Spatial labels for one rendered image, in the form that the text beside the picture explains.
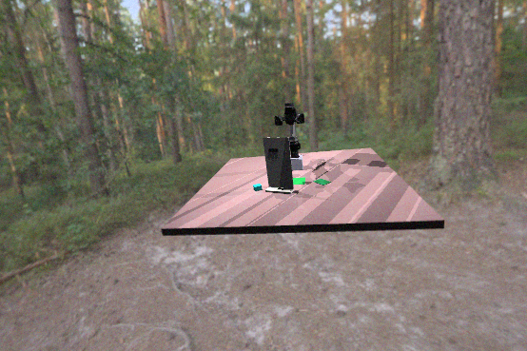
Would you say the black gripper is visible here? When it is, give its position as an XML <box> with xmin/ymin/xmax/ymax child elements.
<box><xmin>275</xmin><ymin>113</ymin><xmax>304</xmax><ymax>126</ymax></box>

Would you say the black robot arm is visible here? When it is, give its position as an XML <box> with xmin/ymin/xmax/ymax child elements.
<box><xmin>284</xmin><ymin>103</ymin><xmax>301</xmax><ymax>158</ymax></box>

